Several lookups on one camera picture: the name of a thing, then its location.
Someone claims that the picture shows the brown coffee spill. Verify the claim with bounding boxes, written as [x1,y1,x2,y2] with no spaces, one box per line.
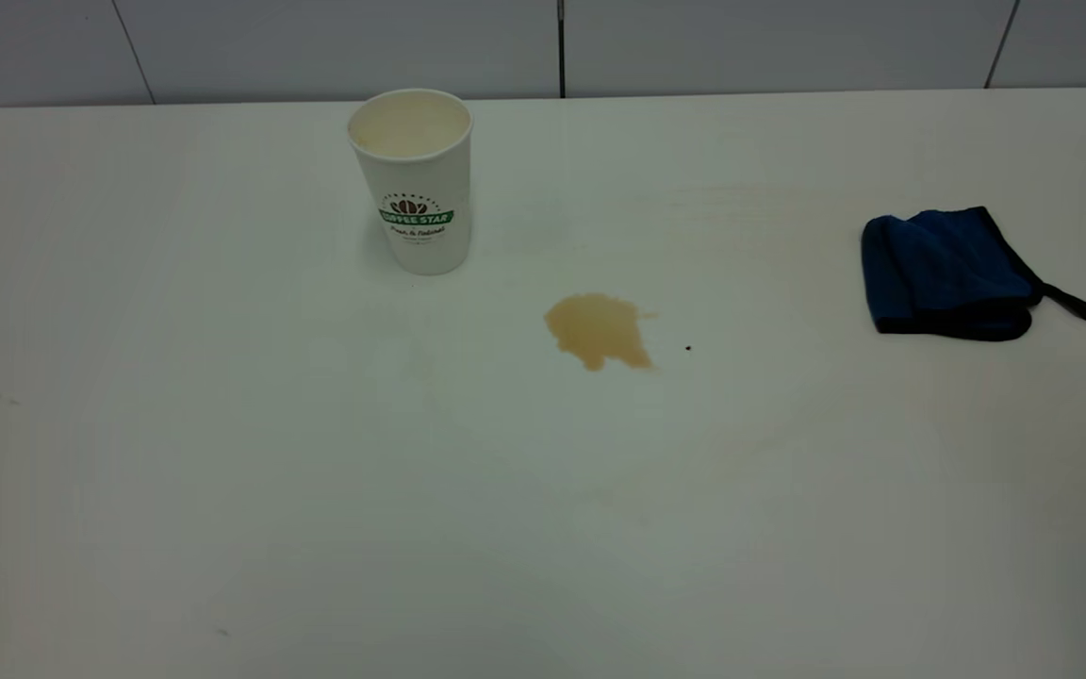
[544,292,657,370]

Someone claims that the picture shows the white paper coffee cup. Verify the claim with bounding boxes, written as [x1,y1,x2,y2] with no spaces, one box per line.
[347,89,474,276]

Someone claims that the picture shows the blue cloth with black trim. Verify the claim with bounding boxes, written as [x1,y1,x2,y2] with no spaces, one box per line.
[861,206,1086,341]

